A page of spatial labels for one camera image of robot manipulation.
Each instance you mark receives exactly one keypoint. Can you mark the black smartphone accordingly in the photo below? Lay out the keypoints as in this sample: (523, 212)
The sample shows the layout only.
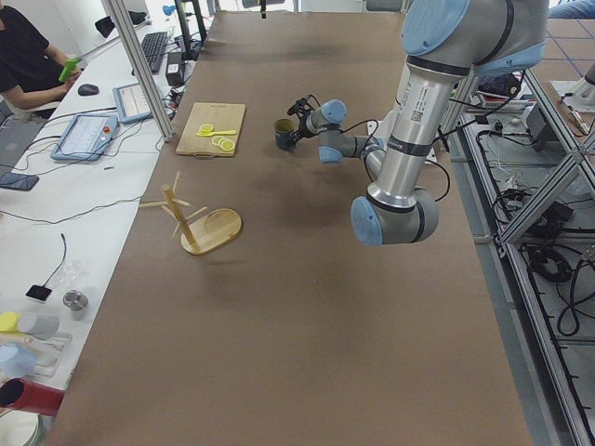
(19, 182)

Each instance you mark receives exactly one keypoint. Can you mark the aluminium frame post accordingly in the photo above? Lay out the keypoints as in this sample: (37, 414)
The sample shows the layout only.
(120, 16)

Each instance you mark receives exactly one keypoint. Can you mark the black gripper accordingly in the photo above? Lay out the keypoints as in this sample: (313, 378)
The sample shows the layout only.
(303, 128)

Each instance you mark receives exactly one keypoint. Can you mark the blue teach pendant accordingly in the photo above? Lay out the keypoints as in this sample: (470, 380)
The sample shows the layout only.
(86, 137)
(131, 104)

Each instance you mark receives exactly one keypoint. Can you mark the light blue cup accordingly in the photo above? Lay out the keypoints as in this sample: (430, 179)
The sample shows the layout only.
(16, 360)

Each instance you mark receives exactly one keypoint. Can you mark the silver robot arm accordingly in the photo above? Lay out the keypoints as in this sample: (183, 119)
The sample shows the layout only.
(443, 41)

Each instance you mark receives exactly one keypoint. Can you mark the wooden cutting board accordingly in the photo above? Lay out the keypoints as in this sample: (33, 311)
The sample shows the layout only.
(205, 116)

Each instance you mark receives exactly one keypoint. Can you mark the grey cup lying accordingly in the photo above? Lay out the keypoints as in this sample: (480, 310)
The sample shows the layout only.
(39, 325)

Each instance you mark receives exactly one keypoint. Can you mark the black power adapter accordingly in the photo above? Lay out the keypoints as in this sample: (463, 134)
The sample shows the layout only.
(175, 69)

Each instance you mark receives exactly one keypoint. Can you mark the far blue teach pendant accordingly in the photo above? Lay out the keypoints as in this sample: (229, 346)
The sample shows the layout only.
(131, 104)

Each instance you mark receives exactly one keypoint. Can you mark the black keyboard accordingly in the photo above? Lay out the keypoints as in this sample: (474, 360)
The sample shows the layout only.
(153, 47)

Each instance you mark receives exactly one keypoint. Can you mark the wooden cup rack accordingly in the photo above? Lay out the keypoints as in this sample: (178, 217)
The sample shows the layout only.
(198, 235)

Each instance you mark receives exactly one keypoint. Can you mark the yellow cup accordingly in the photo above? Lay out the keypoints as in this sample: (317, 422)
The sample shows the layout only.
(9, 322)

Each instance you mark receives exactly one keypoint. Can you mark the green toy gun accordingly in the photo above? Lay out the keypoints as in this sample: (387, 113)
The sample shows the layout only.
(70, 69)

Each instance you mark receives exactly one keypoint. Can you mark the yellow toy knife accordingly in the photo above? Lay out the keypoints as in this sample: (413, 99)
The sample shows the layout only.
(215, 133)

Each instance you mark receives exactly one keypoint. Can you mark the small black square pad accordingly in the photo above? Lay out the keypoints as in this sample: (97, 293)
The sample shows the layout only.
(39, 292)

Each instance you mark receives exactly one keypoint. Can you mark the near blue teach pendant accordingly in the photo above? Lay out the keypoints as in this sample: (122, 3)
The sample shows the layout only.
(86, 137)

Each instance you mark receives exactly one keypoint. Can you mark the red cylinder bottle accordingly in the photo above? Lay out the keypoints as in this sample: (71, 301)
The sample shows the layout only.
(31, 397)

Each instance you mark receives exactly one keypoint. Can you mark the black computer mouse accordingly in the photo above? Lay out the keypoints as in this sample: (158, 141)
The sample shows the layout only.
(86, 90)

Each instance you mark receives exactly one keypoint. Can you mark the person in black shirt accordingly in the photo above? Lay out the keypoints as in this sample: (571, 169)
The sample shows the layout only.
(30, 64)

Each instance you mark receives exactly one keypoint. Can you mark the dark teal cup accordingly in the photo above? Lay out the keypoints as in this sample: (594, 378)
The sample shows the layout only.
(283, 133)

